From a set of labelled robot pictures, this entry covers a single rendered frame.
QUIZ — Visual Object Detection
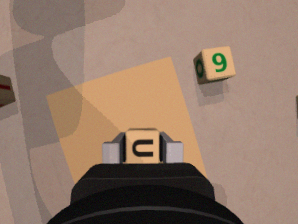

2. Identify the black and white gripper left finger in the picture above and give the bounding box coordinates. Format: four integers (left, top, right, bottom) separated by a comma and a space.
102, 132, 126, 164

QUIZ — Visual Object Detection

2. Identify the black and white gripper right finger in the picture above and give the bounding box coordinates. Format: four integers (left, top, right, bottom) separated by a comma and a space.
159, 132, 183, 163

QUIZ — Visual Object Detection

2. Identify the tan flat mat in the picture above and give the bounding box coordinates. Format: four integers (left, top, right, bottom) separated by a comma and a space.
46, 57, 208, 184

